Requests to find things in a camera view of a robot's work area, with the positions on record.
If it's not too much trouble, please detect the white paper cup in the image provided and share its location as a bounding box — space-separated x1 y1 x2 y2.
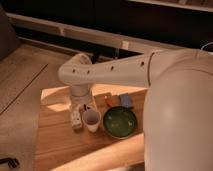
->
82 109 101 133

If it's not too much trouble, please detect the green ceramic bowl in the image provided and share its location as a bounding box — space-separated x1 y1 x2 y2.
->
103 106 138 139

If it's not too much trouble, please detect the small white bottle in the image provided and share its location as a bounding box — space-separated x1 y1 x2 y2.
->
70 104 82 130

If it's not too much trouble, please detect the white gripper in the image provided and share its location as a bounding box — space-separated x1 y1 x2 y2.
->
70 84 97 111

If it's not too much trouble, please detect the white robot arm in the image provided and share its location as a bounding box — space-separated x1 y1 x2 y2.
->
56 49 213 171

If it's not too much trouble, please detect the orange small object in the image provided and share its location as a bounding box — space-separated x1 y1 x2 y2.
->
104 96 118 107

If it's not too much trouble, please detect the black object on floor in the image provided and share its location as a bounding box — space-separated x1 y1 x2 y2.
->
0 158 20 169

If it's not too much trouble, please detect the grey cabinet corner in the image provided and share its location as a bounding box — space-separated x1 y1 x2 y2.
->
0 4 20 60

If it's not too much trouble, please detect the white cable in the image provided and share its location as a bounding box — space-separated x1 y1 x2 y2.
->
199 41 213 55

